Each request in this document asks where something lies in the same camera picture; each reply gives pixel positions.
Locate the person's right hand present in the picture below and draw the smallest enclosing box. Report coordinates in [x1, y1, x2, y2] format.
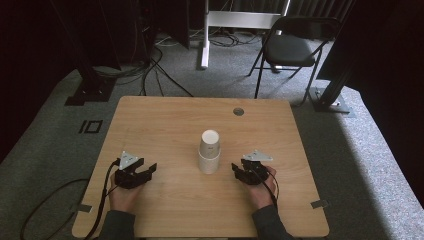
[247, 165, 279, 211]

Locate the person's left hand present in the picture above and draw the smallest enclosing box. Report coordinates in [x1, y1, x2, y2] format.
[107, 181, 145, 215]

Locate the white paper cup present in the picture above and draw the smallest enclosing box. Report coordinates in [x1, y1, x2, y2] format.
[198, 150, 222, 175]
[199, 129, 221, 158]

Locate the white desk frame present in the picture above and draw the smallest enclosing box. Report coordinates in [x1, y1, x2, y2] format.
[199, 0, 292, 70]

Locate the bundle of black cables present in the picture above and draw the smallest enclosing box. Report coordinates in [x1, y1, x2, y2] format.
[92, 44, 195, 98]

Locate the black folding chair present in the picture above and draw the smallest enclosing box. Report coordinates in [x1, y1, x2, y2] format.
[247, 15, 342, 106]

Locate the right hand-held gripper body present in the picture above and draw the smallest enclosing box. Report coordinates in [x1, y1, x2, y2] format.
[242, 149, 274, 186]

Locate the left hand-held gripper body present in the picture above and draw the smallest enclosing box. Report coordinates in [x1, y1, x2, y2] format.
[114, 150, 153, 190]

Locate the black metal stand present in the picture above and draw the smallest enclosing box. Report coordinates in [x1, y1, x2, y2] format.
[307, 61, 355, 118]
[49, 0, 118, 107]

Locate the dark curtain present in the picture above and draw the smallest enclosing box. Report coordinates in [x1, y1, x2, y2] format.
[316, 0, 424, 208]

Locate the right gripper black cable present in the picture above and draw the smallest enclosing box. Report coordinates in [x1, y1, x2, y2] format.
[251, 168, 280, 209]

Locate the tangle of thin cables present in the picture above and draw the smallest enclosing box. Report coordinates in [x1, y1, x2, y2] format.
[155, 28, 264, 49]

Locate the black cable loop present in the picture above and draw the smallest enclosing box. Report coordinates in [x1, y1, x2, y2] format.
[19, 178, 91, 240]

